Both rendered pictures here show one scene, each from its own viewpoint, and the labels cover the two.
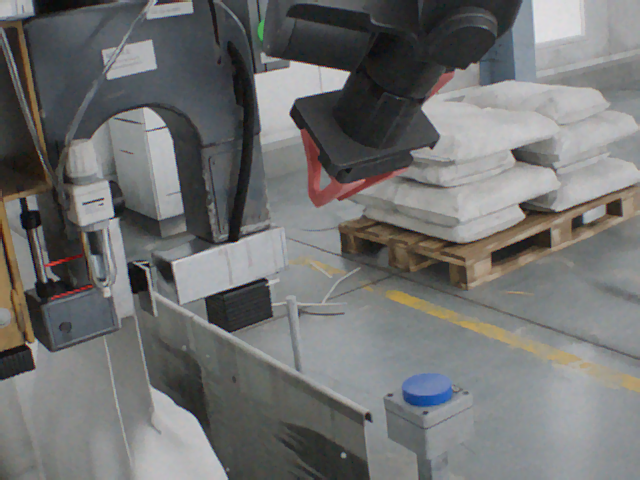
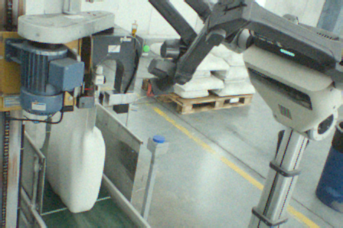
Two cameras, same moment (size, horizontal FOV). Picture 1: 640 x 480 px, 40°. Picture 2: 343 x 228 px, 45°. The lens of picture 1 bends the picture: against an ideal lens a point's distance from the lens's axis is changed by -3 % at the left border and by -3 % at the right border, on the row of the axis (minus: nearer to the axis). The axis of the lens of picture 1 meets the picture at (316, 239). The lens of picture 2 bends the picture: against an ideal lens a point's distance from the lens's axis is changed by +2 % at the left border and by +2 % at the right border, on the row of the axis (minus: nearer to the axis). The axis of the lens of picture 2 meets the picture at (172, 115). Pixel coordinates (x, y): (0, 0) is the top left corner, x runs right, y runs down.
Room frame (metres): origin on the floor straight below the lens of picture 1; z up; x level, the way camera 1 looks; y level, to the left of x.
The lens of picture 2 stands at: (-0.83, 0.09, 1.75)
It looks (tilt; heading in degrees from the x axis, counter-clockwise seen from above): 23 degrees down; 352
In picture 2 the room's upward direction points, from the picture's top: 11 degrees clockwise
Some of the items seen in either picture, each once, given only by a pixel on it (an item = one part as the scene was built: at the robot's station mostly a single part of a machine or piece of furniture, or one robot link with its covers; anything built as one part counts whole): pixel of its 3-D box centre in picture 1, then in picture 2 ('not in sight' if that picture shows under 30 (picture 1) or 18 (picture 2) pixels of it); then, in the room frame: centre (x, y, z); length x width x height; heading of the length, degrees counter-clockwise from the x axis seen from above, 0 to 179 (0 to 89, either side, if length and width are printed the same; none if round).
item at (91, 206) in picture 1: (94, 218); (98, 83); (0.83, 0.21, 1.14); 0.05 x 0.04 x 0.16; 123
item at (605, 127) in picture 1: (564, 132); (231, 68); (4.02, -1.20, 0.44); 0.68 x 0.44 x 0.15; 123
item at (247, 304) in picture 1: (249, 297); (123, 106); (0.99, 0.09, 0.98); 0.09 x 0.05 x 0.05; 123
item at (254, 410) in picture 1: (211, 411); (95, 131); (1.57, 0.24, 0.53); 1.05 x 0.02 x 0.41; 33
